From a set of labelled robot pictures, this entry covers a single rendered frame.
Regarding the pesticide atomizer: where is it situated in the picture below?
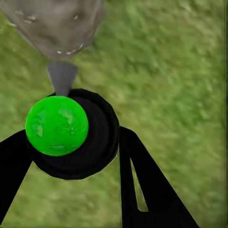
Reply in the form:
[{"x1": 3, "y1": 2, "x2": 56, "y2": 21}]
[{"x1": 25, "y1": 61, "x2": 120, "y2": 180}]

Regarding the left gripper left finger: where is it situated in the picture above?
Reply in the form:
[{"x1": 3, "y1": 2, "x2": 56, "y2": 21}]
[{"x1": 0, "y1": 130, "x2": 33, "y2": 225}]

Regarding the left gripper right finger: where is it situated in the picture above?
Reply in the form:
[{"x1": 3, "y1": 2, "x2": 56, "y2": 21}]
[{"x1": 119, "y1": 127, "x2": 199, "y2": 228}]

